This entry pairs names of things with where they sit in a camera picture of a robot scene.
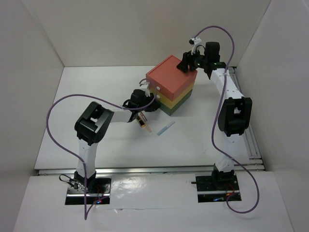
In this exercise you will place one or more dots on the aluminium rail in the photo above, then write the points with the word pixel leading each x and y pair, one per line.
pixel 149 170
pixel 248 152

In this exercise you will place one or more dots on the aluminium rail right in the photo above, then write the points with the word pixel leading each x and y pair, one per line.
pixel 248 152

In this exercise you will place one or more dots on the aluminium rail front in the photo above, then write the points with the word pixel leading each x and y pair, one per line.
pixel 149 170

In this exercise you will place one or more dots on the pink lip liner pencil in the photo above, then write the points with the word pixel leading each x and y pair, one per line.
pixel 143 118

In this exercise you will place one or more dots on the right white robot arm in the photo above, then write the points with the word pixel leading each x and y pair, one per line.
pixel 234 108

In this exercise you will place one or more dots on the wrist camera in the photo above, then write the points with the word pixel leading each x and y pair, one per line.
pixel 145 87
pixel 195 42

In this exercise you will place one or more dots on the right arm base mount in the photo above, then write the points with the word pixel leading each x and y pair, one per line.
pixel 209 192

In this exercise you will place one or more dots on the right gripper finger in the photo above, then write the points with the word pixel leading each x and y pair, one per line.
pixel 185 64
pixel 194 63

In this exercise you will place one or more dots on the blue eyebrow razor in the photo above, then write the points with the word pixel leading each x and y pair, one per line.
pixel 165 128

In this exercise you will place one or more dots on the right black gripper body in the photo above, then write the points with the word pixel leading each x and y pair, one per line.
pixel 203 60

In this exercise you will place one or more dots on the green bottom drawer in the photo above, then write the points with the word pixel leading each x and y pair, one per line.
pixel 170 111

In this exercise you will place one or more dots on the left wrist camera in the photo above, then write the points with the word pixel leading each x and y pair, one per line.
pixel 145 87

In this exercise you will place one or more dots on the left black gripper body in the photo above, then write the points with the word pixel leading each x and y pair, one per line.
pixel 146 100

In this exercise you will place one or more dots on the red top drawer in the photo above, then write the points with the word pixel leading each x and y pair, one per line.
pixel 166 71

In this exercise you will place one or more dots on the black gold lipstick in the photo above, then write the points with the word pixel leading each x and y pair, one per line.
pixel 141 122

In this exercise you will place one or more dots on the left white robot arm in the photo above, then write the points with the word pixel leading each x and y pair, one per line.
pixel 93 124

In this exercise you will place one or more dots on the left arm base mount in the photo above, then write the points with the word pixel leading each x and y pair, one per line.
pixel 98 192

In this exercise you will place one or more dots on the yellow drawer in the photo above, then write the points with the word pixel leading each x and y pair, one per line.
pixel 173 92

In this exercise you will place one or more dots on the three-drawer organizer box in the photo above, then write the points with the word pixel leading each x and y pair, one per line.
pixel 172 85

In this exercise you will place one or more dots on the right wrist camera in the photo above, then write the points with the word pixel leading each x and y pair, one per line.
pixel 195 42

